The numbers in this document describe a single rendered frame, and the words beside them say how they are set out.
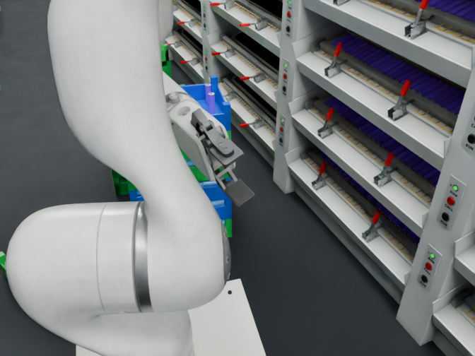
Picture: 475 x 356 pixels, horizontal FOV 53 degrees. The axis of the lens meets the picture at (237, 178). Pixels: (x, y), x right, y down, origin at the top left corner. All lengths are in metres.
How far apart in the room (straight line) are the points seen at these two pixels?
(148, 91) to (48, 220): 0.17
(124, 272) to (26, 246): 0.10
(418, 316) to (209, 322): 0.60
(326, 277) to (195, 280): 1.00
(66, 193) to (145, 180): 1.41
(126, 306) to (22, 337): 0.92
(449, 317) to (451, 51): 0.61
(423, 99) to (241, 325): 0.66
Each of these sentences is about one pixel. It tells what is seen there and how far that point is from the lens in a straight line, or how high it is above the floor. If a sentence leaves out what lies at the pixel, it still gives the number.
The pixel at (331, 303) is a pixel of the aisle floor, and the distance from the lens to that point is 1.39.
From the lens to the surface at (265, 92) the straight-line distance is 1.70.
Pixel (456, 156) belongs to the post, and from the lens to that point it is 1.04.
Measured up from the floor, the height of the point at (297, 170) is 0.13.
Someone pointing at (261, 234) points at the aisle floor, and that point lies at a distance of 1.56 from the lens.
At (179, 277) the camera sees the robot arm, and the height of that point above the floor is 0.71.
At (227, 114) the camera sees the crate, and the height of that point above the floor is 0.45.
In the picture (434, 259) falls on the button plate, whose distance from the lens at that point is 1.18.
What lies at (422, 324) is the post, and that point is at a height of 0.07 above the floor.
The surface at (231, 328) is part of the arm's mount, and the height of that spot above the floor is 0.33.
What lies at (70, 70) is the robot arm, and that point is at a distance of 0.44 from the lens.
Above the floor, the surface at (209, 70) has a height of 0.20.
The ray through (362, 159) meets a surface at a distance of 1.35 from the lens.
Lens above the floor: 1.06
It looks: 36 degrees down
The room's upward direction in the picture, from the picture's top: straight up
